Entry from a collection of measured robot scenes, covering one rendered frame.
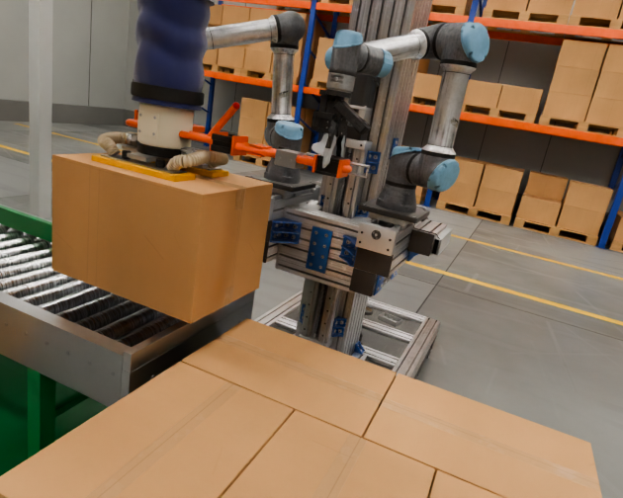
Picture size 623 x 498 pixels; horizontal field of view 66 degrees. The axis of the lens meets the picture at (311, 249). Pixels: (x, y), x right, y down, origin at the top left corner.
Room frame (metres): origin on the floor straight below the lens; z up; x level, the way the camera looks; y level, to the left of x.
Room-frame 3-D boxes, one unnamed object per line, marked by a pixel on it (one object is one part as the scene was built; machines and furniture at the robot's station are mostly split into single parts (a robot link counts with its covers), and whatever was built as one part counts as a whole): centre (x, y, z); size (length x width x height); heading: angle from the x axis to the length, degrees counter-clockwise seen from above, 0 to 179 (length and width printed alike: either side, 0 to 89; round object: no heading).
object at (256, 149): (1.65, 0.31, 1.20); 0.93 x 0.30 x 0.04; 68
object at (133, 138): (1.61, 0.54, 1.13); 0.34 x 0.25 x 0.06; 68
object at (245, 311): (1.52, 0.34, 0.47); 0.70 x 0.03 x 0.15; 159
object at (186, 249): (1.60, 0.52, 0.87); 0.60 x 0.40 x 0.40; 68
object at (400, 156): (1.81, -0.29, 1.20); 0.13 x 0.12 x 0.14; 40
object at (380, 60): (1.48, -0.07, 1.50); 0.11 x 0.11 x 0.08; 40
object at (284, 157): (1.44, 0.11, 1.19); 0.07 x 0.07 x 0.04; 68
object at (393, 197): (1.81, -0.29, 1.09); 0.15 x 0.15 x 0.10
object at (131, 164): (1.52, 0.58, 1.09); 0.34 x 0.10 x 0.05; 68
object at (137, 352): (1.52, 0.34, 0.58); 0.70 x 0.03 x 0.06; 159
